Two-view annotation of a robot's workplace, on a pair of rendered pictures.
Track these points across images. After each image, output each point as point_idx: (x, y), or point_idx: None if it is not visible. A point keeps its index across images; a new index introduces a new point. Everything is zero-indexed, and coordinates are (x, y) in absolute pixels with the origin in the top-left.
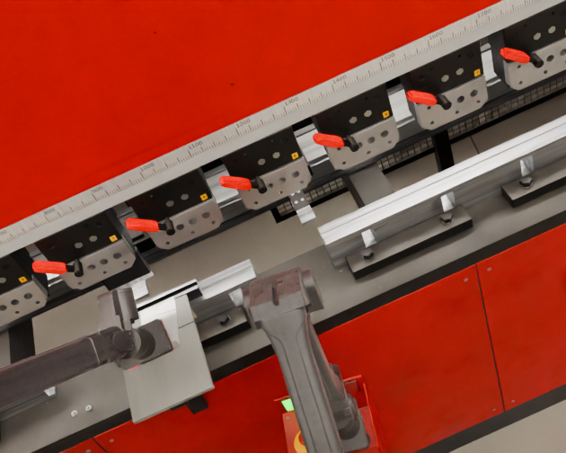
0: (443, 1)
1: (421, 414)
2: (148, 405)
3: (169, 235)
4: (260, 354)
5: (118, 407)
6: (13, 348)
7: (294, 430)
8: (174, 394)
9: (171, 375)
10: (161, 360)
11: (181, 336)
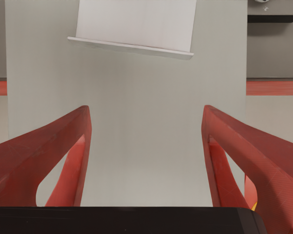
0: None
1: (286, 94)
2: None
3: None
4: (280, 80)
5: None
6: None
7: (256, 193)
8: (139, 206)
9: (142, 143)
10: (123, 82)
11: (197, 30)
